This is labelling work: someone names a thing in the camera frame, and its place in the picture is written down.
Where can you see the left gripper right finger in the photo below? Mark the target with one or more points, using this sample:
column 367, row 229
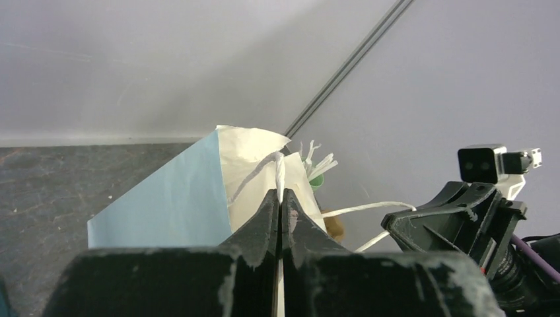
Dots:
column 322, row 278

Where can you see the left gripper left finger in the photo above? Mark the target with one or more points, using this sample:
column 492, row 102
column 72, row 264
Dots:
column 236, row 278

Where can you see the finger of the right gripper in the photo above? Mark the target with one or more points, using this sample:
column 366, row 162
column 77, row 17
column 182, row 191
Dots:
column 439, row 225
column 450, row 192

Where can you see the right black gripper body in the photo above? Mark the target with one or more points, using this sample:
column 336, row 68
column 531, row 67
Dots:
column 497, row 218

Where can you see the light blue paper bag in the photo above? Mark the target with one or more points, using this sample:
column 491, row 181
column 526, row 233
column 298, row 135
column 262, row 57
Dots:
column 205, row 194

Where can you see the green cup holder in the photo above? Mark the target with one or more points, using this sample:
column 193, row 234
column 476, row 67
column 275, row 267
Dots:
column 316, row 182

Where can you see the white wrapped straws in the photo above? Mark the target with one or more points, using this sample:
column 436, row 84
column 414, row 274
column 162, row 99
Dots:
column 316, row 169

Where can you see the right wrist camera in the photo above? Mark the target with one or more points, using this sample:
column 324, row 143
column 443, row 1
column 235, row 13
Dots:
column 494, row 164

